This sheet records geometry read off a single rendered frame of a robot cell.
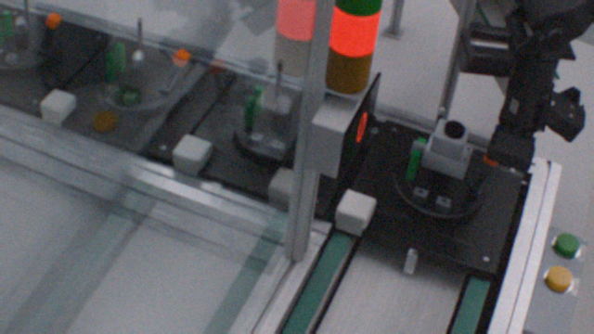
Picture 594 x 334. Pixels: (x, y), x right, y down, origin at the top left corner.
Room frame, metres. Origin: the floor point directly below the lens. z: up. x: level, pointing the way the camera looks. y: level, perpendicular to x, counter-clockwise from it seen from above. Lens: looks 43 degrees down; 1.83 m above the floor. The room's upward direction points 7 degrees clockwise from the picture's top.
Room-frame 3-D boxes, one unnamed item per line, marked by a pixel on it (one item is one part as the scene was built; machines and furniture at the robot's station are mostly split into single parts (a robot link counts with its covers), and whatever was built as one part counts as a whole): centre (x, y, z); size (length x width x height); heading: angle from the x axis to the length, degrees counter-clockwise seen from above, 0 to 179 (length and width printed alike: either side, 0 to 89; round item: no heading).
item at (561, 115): (0.86, -0.34, 1.18); 0.07 x 0.07 x 0.06; 76
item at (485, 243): (0.89, -0.21, 0.96); 0.24 x 0.24 x 0.02; 73
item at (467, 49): (0.86, -0.25, 1.27); 0.12 x 0.08 x 0.11; 94
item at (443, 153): (0.90, -0.20, 1.06); 0.08 x 0.04 x 0.07; 73
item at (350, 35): (0.75, -0.04, 1.33); 0.05 x 0.05 x 0.05
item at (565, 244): (0.82, -0.41, 0.96); 0.04 x 0.04 x 0.02
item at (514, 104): (0.87, -0.29, 1.17); 0.19 x 0.06 x 0.08; 163
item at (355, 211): (0.83, -0.09, 0.97); 0.05 x 0.05 x 0.04; 73
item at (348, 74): (0.75, -0.04, 1.28); 0.05 x 0.05 x 0.05
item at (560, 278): (0.75, -0.39, 0.96); 0.04 x 0.04 x 0.02
